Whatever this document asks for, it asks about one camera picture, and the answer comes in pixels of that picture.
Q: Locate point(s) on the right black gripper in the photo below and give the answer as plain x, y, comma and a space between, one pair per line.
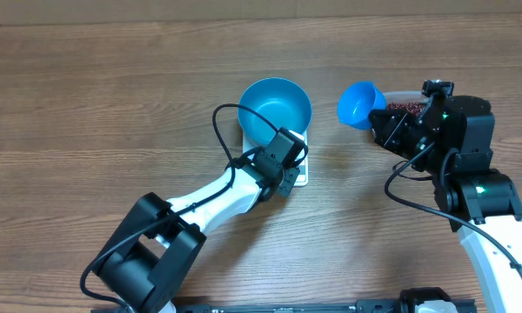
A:
390, 139

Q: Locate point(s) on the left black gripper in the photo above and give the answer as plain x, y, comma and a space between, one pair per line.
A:
287, 186

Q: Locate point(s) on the blue plastic measuring scoop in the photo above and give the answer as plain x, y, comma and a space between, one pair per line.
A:
357, 102

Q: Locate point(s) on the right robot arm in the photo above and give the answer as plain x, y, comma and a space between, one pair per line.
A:
451, 140

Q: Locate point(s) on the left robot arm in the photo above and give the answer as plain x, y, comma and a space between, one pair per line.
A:
143, 264

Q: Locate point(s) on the white digital kitchen scale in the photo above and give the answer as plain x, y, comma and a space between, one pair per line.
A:
303, 177

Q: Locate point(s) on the blue metal bowl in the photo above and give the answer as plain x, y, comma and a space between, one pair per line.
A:
281, 101

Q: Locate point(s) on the red adzuki beans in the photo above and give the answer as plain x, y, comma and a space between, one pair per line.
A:
414, 108

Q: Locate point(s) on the clear plastic container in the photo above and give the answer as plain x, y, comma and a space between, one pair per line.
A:
400, 93

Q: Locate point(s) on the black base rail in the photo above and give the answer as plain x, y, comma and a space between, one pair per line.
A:
429, 299

